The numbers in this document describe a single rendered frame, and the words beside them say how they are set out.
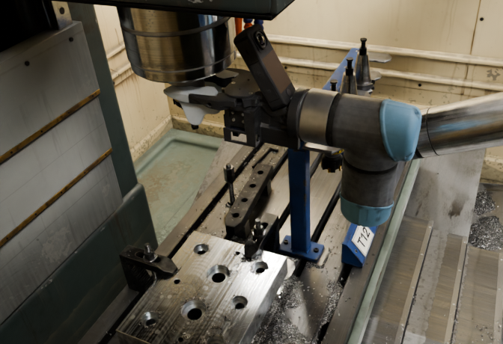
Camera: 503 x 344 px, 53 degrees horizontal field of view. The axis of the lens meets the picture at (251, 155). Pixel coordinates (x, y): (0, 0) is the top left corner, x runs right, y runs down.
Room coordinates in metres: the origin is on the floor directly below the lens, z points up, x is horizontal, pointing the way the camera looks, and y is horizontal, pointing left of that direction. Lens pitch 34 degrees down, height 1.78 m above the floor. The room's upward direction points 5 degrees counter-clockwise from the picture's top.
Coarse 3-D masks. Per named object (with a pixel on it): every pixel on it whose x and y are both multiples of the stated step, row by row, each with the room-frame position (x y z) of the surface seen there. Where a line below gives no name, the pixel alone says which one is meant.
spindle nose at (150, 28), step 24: (120, 24) 0.69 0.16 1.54; (144, 24) 0.63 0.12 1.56; (168, 24) 0.62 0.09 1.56; (192, 24) 0.63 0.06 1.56; (216, 24) 0.65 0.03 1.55; (144, 48) 0.64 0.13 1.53; (168, 48) 0.62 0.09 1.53; (192, 48) 0.63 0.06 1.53; (216, 48) 0.64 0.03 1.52; (144, 72) 0.64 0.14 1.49; (168, 72) 0.63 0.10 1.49; (192, 72) 0.63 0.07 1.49; (216, 72) 0.64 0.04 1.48
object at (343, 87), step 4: (344, 72) 1.00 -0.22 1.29; (344, 76) 0.98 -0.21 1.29; (348, 76) 0.98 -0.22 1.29; (352, 76) 0.97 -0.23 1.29; (344, 80) 0.98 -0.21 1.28; (348, 80) 0.97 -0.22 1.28; (352, 80) 0.97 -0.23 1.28; (344, 84) 0.98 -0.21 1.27; (348, 84) 0.97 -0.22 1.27; (352, 84) 0.97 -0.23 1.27; (344, 88) 0.97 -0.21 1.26; (348, 88) 0.97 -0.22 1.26; (352, 88) 0.97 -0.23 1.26; (356, 88) 0.98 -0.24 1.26; (340, 92) 0.99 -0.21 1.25; (344, 92) 0.97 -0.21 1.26; (348, 92) 0.97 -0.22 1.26; (352, 92) 0.97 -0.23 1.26; (356, 92) 0.98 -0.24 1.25
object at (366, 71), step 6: (366, 54) 1.08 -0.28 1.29; (360, 60) 1.07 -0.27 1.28; (366, 60) 1.07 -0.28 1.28; (360, 66) 1.07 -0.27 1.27; (366, 66) 1.07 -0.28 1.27; (354, 72) 1.08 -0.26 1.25; (360, 72) 1.07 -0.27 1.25; (366, 72) 1.07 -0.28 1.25; (360, 78) 1.07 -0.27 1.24; (366, 78) 1.06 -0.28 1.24; (360, 84) 1.06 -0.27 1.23
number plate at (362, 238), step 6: (360, 228) 0.87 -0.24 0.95; (366, 228) 0.88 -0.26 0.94; (354, 234) 0.85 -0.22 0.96; (360, 234) 0.85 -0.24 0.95; (366, 234) 0.86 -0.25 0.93; (372, 234) 0.88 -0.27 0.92; (354, 240) 0.83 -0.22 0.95; (360, 240) 0.84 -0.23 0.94; (366, 240) 0.85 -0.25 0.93; (360, 246) 0.83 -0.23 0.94; (366, 246) 0.84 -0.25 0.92; (366, 252) 0.82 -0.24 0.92
